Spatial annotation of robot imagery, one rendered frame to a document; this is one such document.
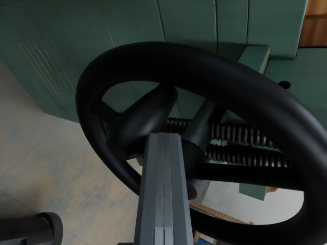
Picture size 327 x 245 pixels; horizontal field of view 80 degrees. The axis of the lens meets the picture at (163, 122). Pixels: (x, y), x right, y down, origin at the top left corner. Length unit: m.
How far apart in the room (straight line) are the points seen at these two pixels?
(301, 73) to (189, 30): 0.16
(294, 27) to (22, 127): 0.95
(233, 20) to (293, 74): 0.10
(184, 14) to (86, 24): 0.22
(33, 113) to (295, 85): 0.94
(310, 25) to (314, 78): 0.15
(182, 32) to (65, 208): 1.12
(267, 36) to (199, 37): 0.09
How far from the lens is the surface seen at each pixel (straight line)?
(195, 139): 0.24
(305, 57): 0.32
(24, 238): 0.97
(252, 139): 0.25
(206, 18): 0.31
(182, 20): 0.33
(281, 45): 0.31
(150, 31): 0.37
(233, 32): 0.31
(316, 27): 0.41
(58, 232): 1.06
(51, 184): 1.16
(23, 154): 1.04
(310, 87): 0.26
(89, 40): 0.48
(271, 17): 0.30
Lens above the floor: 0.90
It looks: 30 degrees down
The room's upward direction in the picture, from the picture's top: 102 degrees clockwise
